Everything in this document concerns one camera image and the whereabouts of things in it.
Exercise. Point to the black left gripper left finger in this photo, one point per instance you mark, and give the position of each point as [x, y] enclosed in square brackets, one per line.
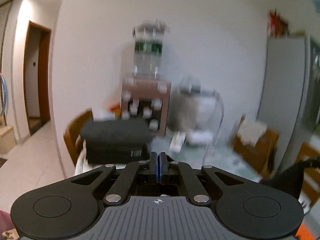
[153, 167]

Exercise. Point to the colourful hula hoop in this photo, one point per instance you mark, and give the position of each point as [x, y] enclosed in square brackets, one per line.
[4, 96]

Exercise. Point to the folded black clothes stack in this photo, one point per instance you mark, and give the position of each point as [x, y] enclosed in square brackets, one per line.
[116, 141]

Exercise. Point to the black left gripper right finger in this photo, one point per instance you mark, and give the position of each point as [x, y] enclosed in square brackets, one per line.
[162, 166]

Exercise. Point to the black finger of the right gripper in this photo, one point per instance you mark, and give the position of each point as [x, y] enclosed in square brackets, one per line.
[291, 180]

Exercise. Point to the beige low cabinet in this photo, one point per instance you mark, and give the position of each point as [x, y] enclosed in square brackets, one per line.
[7, 139]

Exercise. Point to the wooden chair far left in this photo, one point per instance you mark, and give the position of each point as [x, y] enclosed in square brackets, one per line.
[73, 141]

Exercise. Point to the brown wooden door frame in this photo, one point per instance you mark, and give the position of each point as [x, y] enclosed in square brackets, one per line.
[35, 76]

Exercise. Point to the brown water dispenser cabinet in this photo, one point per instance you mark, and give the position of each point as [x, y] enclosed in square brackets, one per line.
[146, 98]

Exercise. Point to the grey white plastic bag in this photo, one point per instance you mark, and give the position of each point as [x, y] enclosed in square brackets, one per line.
[195, 111]

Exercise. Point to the clear water bottle green label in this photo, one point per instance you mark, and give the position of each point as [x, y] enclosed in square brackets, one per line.
[147, 57]

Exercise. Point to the white power adapter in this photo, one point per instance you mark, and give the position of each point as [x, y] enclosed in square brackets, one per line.
[177, 142]

